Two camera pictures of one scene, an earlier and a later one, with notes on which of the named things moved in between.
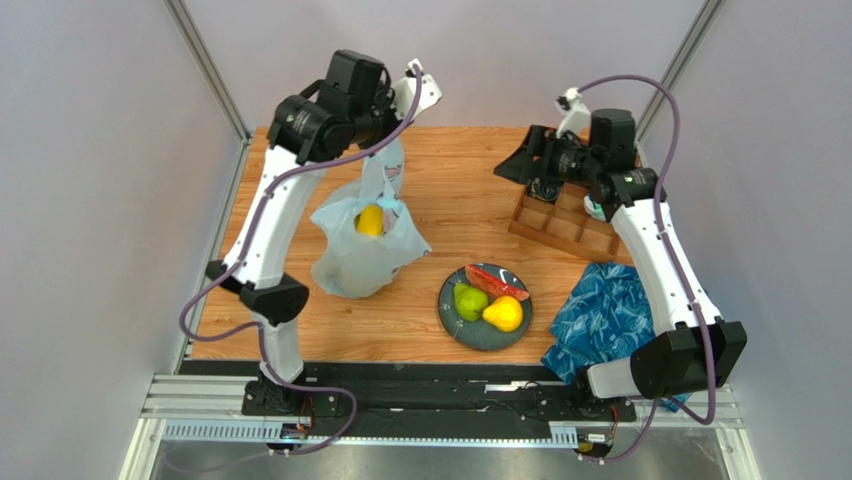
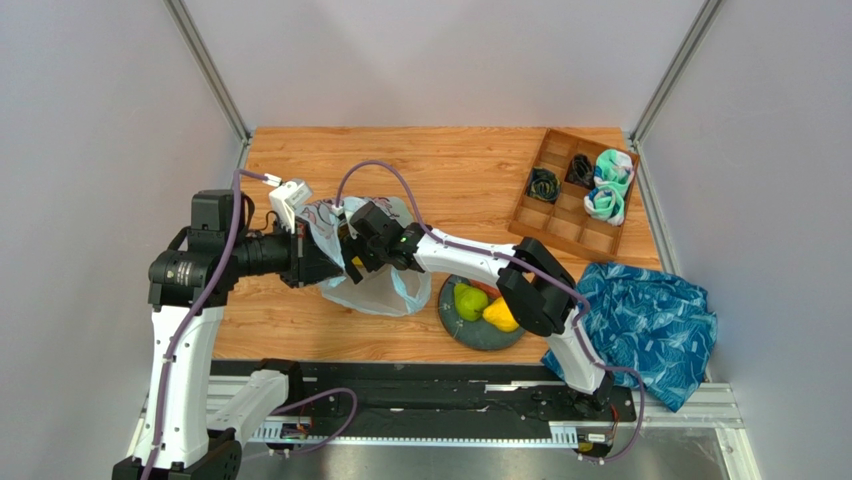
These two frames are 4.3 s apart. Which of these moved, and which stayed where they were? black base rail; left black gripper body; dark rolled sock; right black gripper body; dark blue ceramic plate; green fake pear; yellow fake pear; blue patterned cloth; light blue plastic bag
Moved: left black gripper body; right black gripper body; light blue plastic bag
Stayed: blue patterned cloth; black base rail; green fake pear; yellow fake pear; dark blue ceramic plate; dark rolled sock
